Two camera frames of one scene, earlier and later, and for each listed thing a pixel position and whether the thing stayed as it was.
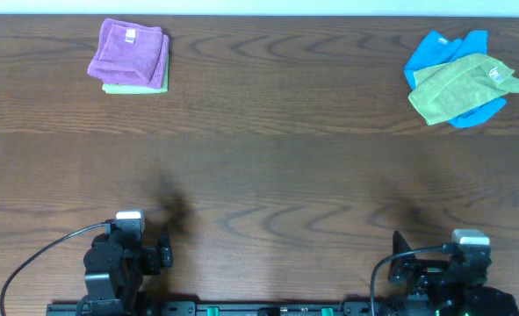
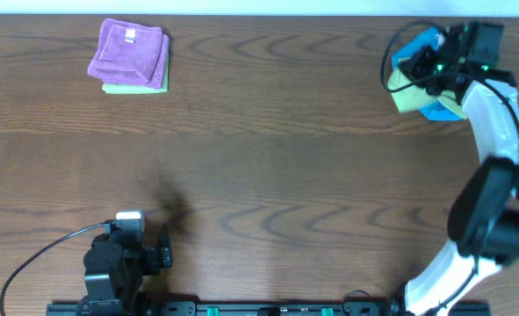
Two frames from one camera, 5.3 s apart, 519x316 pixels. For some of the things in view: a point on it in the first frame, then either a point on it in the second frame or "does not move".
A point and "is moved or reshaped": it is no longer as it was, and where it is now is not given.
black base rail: (219, 308) does not move
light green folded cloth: (140, 89) does not move
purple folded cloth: (129, 53) does not move
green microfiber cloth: (453, 87) is moved or reshaped
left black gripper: (165, 254) does not move
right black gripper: (400, 263) -> (423, 62)
